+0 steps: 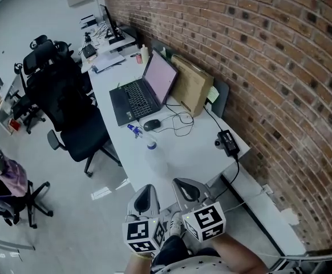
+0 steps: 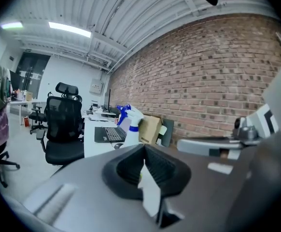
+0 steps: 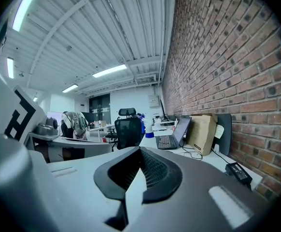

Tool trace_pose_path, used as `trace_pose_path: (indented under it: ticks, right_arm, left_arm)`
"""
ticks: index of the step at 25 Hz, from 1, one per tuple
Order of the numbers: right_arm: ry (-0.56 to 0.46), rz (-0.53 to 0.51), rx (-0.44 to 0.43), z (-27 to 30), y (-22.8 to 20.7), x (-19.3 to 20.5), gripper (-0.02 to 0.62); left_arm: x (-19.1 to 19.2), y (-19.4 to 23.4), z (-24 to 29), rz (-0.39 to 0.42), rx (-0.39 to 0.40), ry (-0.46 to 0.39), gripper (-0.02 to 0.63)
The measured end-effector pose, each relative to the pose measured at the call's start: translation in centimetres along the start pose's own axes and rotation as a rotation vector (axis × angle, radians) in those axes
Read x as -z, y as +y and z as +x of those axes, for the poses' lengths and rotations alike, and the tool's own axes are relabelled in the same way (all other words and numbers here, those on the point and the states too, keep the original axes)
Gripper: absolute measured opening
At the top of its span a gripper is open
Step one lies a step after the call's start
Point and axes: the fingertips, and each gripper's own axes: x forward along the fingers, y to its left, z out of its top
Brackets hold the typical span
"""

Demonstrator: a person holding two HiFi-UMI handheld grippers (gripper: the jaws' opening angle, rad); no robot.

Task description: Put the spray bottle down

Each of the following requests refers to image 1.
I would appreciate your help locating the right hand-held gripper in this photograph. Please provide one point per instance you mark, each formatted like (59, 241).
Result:
(208, 218)

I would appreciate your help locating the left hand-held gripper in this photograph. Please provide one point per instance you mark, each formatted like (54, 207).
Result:
(137, 230)

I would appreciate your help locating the clear bottle with blue cap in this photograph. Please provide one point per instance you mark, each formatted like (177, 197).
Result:
(156, 160)

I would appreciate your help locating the person's right forearm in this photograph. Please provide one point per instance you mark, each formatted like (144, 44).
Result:
(240, 255)

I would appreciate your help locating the person's left forearm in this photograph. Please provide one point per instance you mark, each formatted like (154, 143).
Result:
(139, 265)

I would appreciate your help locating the beige bottle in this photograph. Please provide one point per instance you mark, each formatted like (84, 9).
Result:
(145, 54)

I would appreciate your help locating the person's white shoe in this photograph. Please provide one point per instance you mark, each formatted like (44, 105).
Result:
(177, 224)

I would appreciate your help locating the white table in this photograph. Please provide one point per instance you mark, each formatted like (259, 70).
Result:
(194, 153)
(104, 46)

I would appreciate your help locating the yellow-green wristband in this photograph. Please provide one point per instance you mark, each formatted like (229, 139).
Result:
(144, 254)

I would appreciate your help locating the person's dark trousers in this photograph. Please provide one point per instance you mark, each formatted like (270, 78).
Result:
(174, 248)

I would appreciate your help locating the black power adapter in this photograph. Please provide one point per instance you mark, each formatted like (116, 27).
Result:
(228, 141)

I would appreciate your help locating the black computer mouse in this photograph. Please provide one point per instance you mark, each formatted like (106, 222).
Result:
(151, 125)

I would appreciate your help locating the person's white star-print shirt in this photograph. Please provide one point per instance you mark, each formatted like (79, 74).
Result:
(200, 267)

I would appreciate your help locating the white baseboard ledge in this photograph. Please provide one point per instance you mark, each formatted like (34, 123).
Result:
(268, 224)

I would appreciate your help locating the grey partition panel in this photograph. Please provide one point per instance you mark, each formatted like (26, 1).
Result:
(221, 98)

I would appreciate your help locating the yellow sticky note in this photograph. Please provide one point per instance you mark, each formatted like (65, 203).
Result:
(213, 94)

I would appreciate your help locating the black laptop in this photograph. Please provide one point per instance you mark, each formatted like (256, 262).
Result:
(134, 101)

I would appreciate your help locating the brown cardboard box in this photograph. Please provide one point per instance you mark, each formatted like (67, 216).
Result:
(193, 87)

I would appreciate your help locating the black chair with clothes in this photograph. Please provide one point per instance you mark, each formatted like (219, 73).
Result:
(26, 204)

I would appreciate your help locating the large black office chair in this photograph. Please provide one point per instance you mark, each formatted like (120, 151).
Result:
(69, 101)

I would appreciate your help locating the pink backpack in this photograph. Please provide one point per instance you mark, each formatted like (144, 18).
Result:
(13, 175)

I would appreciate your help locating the glass railing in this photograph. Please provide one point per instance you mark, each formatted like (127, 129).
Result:
(311, 261)

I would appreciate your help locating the red can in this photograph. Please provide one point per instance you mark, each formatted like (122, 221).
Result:
(139, 58)

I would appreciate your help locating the stack of papers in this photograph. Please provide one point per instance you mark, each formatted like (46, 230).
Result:
(109, 61)

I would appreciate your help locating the red box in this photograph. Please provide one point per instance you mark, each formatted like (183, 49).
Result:
(14, 124)

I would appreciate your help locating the black mesh office chair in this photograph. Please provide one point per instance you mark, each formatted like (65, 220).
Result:
(39, 41)
(23, 107)

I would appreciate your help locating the black computer monitor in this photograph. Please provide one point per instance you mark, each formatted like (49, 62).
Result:
(110, 24)

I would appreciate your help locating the white wall outlet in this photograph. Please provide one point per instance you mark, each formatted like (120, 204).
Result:
(267, 188)

